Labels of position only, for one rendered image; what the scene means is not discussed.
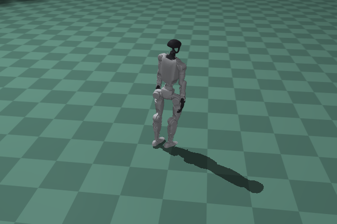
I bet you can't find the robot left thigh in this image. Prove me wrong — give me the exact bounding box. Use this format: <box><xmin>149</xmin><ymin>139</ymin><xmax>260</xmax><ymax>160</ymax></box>
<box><xmin>153</xmin><ymin>89</ymin><xmax>164</xmax><ymax>123</ymax></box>

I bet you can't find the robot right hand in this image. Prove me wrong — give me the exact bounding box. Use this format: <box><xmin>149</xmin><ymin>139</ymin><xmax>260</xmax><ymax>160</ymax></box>
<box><xmin>177</xmin><ymin>98</ymin><xmax>185</xmax><ymax>113</ymax></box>

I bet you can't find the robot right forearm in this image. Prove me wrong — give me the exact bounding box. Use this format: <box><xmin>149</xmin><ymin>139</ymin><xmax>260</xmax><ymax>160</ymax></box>
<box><xmin>179</xmin><ymin>81</ymin><xmax>186</xmax><ymax>101</ymax></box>

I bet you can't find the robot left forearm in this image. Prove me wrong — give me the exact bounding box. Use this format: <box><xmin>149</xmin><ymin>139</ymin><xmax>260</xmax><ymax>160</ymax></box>
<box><xmin>156</xmin><ymin>71</ymin><xmax>162</xmax><ymax>88</ymax></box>

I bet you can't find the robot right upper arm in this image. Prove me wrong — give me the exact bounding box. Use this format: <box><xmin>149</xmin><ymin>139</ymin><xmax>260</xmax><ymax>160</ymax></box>
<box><xmin>177</xmin><ymin>61</ymin><xmax>186</xmax><ymax>86</ymax></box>

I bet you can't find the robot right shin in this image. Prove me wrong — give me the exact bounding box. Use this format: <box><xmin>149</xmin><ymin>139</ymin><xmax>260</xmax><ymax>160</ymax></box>
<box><xmin>167</xmin><ymin>120</ymin><xmax>177</xmax><ymax>144</ymax></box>

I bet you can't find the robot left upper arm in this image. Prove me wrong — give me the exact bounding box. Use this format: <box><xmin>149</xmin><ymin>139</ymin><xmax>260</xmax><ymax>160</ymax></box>
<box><xmin>158</xmin><ymin>53</ymin><xmax>166</xmax><ymax>74</ymax></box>

